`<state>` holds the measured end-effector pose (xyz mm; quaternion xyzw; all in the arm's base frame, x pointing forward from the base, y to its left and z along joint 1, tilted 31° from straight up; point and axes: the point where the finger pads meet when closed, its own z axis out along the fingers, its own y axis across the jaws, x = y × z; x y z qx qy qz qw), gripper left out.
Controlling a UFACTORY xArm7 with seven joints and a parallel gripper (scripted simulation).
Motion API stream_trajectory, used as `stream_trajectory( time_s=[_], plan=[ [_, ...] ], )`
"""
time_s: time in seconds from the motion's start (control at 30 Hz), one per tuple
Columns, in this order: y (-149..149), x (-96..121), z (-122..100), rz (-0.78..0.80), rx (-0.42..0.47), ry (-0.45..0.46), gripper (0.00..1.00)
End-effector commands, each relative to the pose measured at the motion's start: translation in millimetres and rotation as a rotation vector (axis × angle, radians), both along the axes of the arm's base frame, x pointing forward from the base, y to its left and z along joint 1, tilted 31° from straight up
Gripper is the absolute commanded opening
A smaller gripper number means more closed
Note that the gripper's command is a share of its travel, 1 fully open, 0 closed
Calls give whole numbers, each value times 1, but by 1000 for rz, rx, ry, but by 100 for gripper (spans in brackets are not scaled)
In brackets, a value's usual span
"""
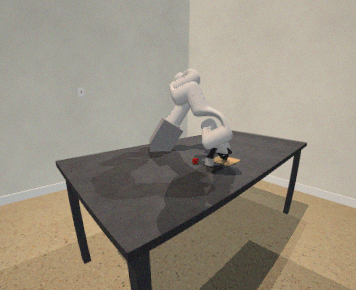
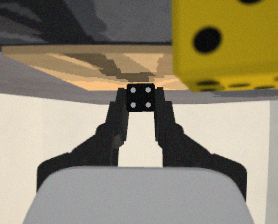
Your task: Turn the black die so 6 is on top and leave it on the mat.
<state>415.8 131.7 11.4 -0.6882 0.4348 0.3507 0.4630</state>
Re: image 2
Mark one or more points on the orange mat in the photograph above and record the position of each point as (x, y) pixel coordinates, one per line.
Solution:
(101, 67)

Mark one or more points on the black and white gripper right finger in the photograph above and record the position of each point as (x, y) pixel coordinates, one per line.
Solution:
(179, 150)

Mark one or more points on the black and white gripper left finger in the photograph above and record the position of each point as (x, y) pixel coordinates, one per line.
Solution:
(101, 149)

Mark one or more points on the yellow die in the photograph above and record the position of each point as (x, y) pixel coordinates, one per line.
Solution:
(225, 45)

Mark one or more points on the black die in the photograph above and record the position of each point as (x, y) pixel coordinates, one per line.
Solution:
(140, 97)

